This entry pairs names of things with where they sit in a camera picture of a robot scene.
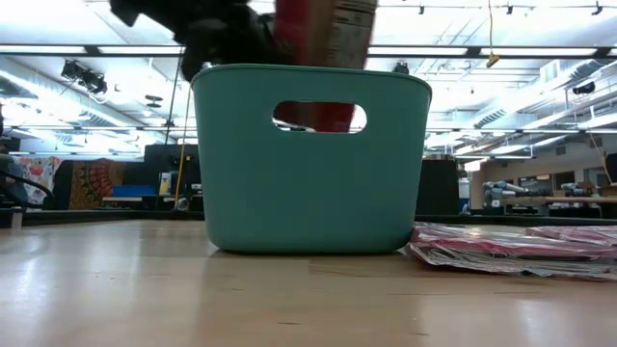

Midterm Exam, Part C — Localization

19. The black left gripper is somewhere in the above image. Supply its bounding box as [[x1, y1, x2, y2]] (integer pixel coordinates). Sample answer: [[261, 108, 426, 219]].
[[108, 0, 291, 82]]

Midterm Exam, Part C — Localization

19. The red popcorn bag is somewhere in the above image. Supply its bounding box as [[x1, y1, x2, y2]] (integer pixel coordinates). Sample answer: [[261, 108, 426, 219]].
[[408, 222, 617, 281], [272, 0, 378, 134], [524, 225, 617, 248]]

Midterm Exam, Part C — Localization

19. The teal plastic basket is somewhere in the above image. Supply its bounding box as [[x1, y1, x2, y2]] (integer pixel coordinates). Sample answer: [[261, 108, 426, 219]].
[[191, 63, 434, 255]]

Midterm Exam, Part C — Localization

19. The black overhead beam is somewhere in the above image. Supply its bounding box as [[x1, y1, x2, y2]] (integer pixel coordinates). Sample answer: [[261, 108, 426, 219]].
[[0, 43, 617, 60]]

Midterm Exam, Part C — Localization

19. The black cabinet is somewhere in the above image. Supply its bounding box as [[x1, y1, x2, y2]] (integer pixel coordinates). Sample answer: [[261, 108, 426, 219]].
[[143, 143, 202, 212]]

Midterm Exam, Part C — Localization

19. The blue box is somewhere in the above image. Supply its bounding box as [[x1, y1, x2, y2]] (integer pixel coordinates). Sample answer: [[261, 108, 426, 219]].
[[112, 184, 158, 199]]

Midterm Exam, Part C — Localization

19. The orange patterned tapestry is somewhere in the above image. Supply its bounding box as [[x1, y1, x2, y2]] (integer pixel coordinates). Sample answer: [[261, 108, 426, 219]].
[[68, 158, 127, 211]]

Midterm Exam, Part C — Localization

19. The colourful floral cloth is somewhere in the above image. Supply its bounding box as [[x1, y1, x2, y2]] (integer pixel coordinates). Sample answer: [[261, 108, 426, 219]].
[[17, 155, 65, 204]]

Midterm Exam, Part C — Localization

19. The black office chair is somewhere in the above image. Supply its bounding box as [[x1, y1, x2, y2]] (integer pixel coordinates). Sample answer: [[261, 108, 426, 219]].
[[0, 169, 58, 230]]

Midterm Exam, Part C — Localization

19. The person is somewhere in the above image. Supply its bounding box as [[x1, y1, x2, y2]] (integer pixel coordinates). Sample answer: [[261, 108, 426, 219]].
[[0, 152, 29, 203]]

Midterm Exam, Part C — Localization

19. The black upright box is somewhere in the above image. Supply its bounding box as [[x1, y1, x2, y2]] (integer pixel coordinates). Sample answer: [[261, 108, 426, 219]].
[[415, 158, 460, 217]]

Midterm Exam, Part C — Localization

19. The wooden workbench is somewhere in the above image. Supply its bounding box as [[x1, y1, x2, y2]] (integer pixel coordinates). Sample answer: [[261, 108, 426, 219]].
[[481, 180, 617, 219]]

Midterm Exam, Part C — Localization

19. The black ceiling-mounted camera cluster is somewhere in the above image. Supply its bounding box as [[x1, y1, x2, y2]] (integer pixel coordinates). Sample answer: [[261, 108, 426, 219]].
[[60, 59, 108, 96]]

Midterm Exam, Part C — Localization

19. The yellow hanging tag on cord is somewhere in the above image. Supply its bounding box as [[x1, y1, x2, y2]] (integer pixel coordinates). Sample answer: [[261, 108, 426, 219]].
[[485, 0, 501, 69]]

